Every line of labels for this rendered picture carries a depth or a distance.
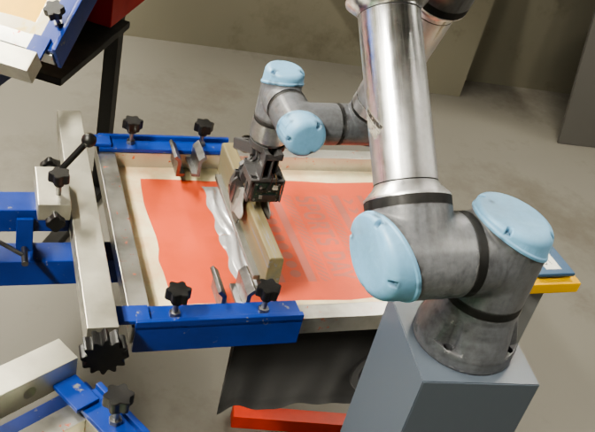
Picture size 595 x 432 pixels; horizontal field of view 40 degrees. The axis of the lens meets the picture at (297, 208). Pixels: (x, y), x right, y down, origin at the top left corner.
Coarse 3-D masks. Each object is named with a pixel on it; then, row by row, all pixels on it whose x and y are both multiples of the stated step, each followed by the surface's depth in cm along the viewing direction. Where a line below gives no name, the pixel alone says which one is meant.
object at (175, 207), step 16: (144, 192) 177; (160, 192) 178; (176, 192) 180; (192, 192) 181; (288, 192) 189; (304, 192) 191; (320, 192) 192; (336, 192) 194; (352, 192) 195; (368, 192) 197; (160, 208) 174; (176, 208) 175; (192, 208) 176; (208, 208) 177; (160, 224) 169; (176, 224) 170; (192, 224) 172; (208, 224) 173
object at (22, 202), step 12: (0, 192) 152; (12, 192) 153; (24, 192) 154; (0, 204) 149; (12, 204) 150; (24, 204) 150; (0, 216) 149; (12, 216) 149; (24, 216) 150; (36, 216) 151; (0, 228) 150; (12, 228) 151; (36, 228) 152; (48, 228) 153
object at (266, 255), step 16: (224, 144) 181; (224, 160) 180; (240, 160) 177; (224, 176) 180; (256, 208) 164; (240, 224) 169; (256, 224) 159; (256, 240) 159; (272, 240) 156; (256, 256) 159; (272, 256) 152; (272, 272) 153
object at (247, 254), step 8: (216, 176) 182; (224, 184) 180; (224, 192) 178; (224, 200) 176; (232, 224) 170; (240, 232) 167; (240, 240) 165; (248, 248) 163; (248, 256) 161; (248, 264) 160; (256, 272) 158
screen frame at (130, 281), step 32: (96, 160) 181; (128, 160) 183; (160, 160) 185; (288, 160) 196; (320, 160) 199; (352, 160) 202; (128, 224) 161; (128, 256) 153; (128, 288) 146; (320, 320) 151; (352, 320) 154
